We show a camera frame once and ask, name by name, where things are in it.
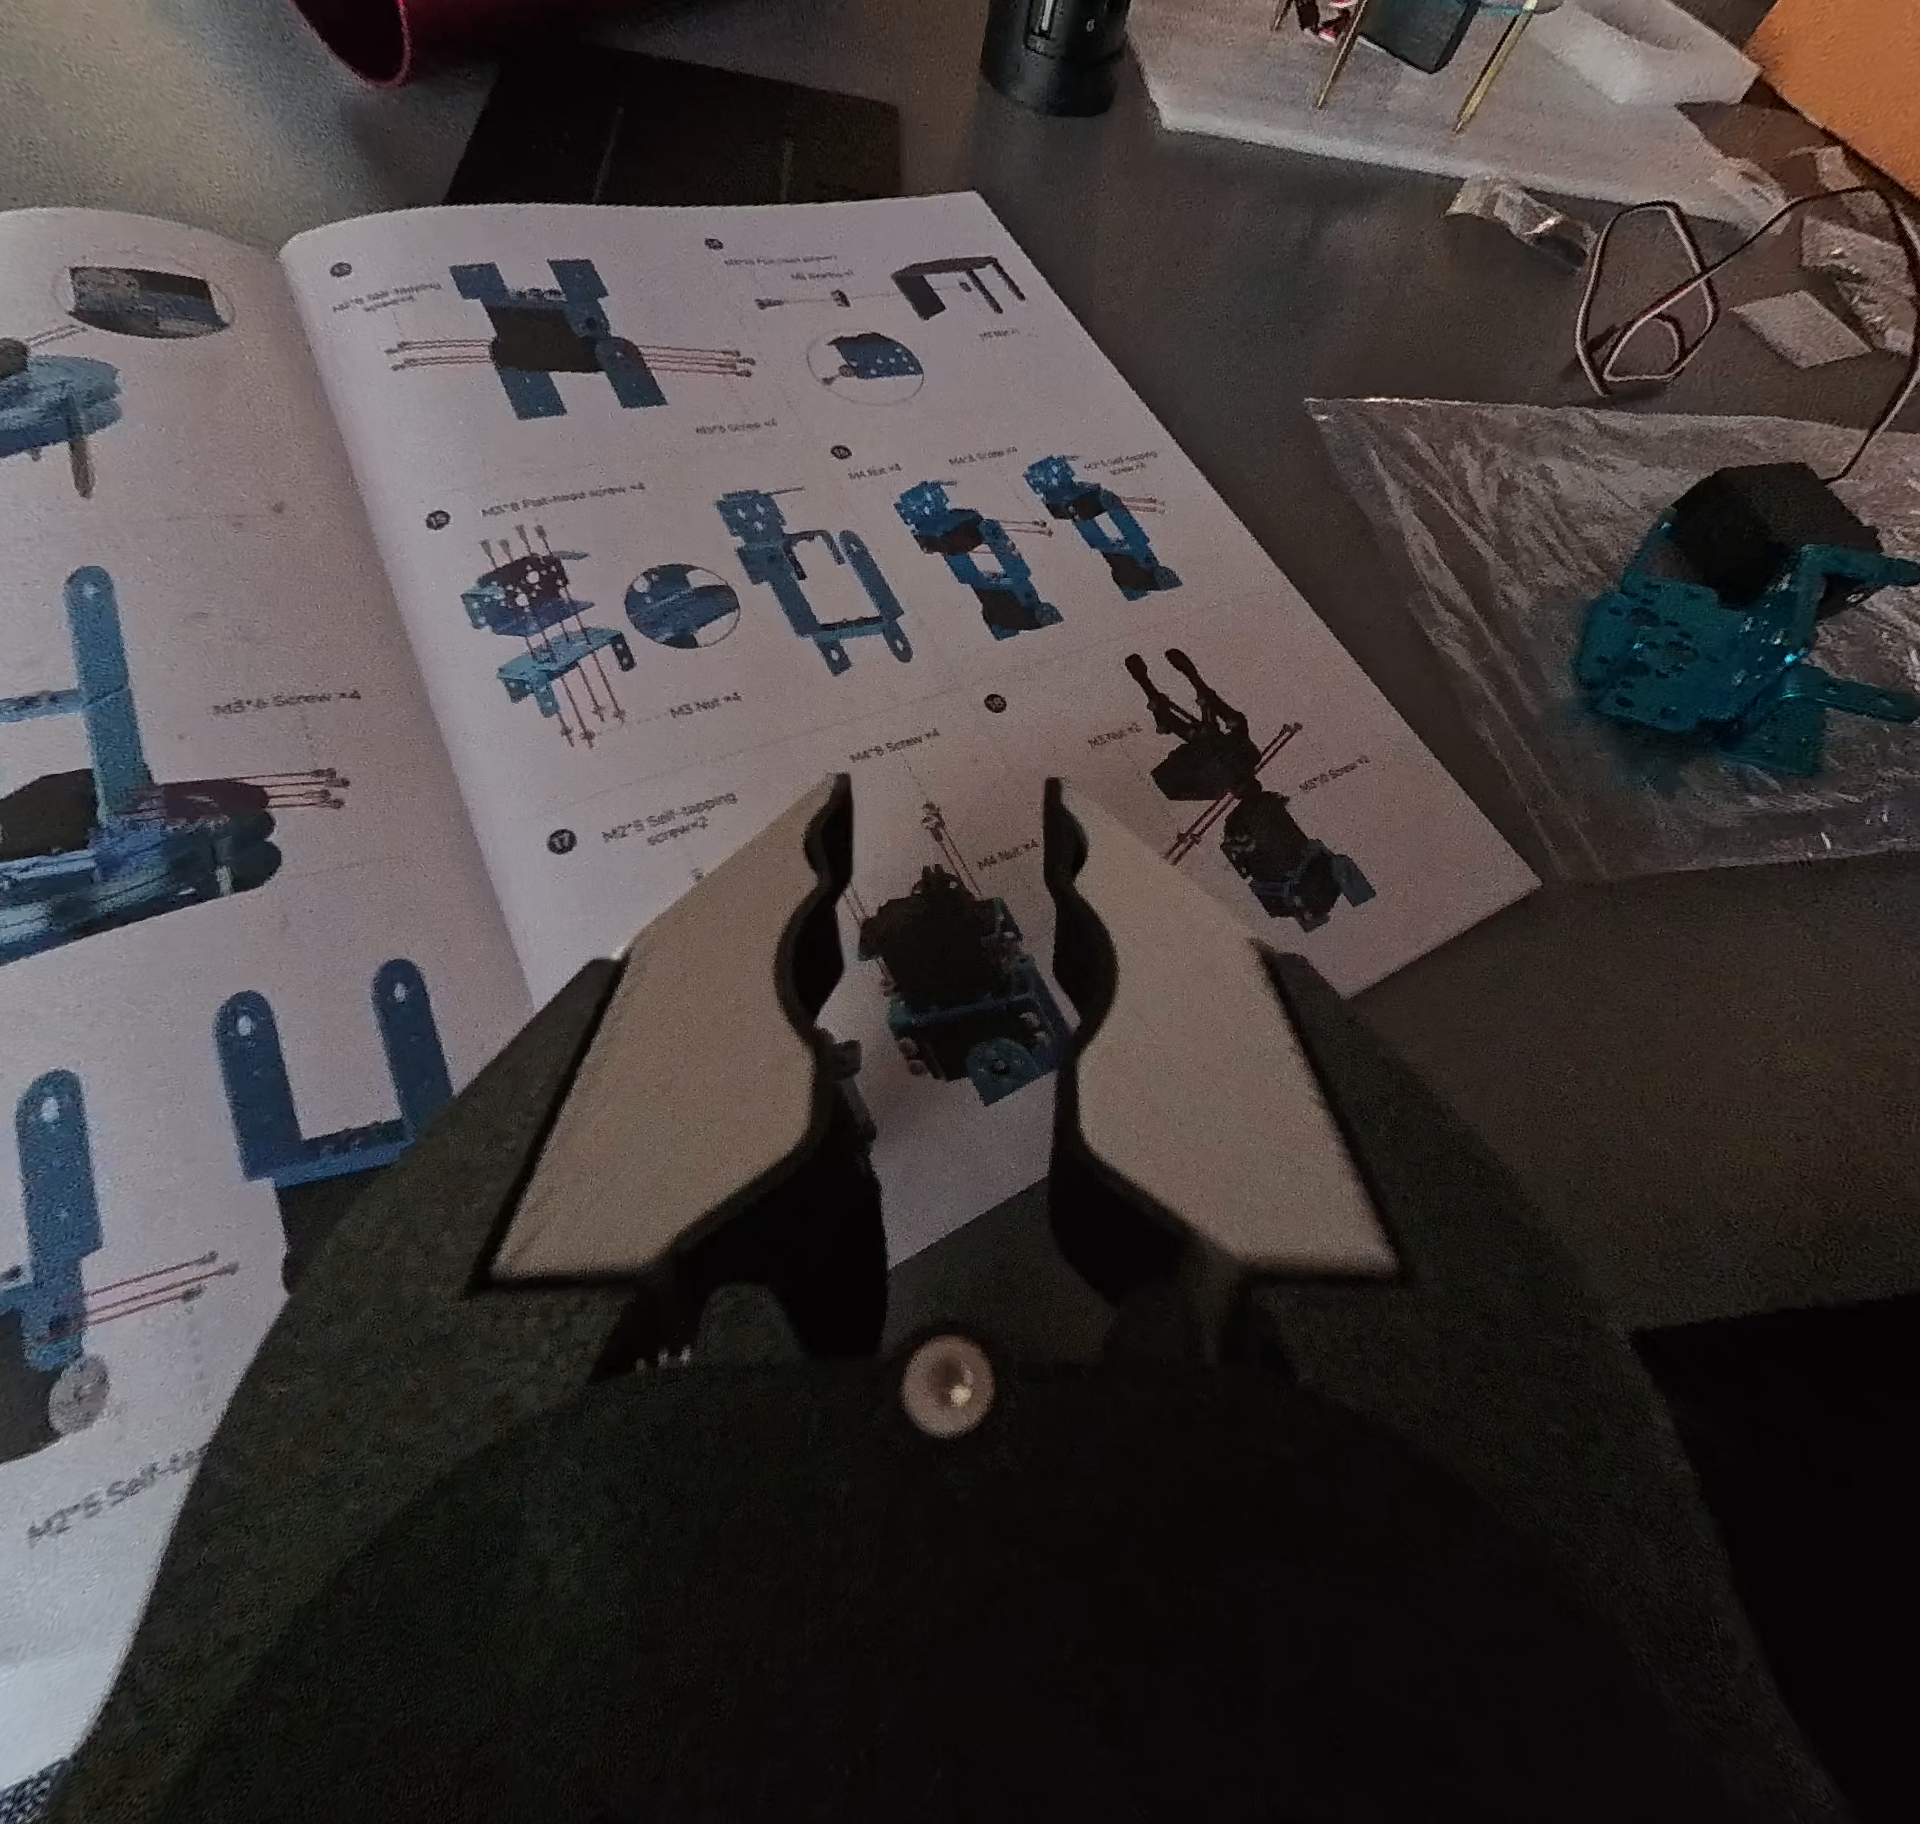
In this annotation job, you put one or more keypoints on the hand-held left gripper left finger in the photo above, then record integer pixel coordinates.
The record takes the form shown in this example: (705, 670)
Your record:
(660, 1104)

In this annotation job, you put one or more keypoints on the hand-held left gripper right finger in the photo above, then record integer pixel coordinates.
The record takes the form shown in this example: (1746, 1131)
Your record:
(1230, 1104)

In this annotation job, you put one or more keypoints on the blue metal bracket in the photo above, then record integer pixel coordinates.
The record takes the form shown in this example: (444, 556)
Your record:
(1665, 669)

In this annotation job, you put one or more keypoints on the blue toy robot arm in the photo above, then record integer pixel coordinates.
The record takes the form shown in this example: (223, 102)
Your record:
(1432, 8)

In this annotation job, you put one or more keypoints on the dark grey desk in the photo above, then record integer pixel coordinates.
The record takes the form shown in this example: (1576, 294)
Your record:
(1651, 1073)

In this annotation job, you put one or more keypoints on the large clear plastic bag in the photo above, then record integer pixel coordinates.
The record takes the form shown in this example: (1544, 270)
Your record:
(1471, 578)

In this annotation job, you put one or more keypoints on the printed instruction sheet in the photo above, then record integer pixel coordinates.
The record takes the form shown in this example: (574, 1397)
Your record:
(376, 504)

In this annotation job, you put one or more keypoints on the pile of small parts bags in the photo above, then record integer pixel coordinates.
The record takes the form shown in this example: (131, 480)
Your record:
(1515, 212)

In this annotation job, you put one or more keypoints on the dark flat pad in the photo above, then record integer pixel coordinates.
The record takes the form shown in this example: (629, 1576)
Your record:
(675, 128)

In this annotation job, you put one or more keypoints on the white foam sheet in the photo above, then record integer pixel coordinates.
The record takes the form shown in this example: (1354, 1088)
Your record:
(1276, 99)

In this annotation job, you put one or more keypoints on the black ribbed cylinder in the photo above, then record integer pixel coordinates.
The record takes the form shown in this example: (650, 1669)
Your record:
(1051, 8)

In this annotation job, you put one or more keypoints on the white foam cutout block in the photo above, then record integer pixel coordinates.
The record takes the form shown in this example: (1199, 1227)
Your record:
(1665, 39)

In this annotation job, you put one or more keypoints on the orange and white cardboard box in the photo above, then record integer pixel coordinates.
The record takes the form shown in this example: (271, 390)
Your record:
(1845, 23)

